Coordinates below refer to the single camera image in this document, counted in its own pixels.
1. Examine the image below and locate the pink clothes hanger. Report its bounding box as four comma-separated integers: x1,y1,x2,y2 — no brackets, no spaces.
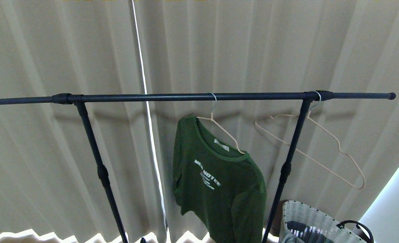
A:
255,90,365,190
197,93,246,155

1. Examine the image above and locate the green printed shirt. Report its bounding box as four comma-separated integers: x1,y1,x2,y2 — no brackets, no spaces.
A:
172,115,267,243

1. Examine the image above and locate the black clothes rack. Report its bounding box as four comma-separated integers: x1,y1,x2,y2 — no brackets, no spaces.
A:
0,90,396,243

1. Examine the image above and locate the white laundry basket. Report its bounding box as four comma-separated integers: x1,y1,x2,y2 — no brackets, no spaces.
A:
280,200,374,243

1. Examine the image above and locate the beige curtain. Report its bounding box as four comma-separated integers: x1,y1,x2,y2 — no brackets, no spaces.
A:
0,0,399,243

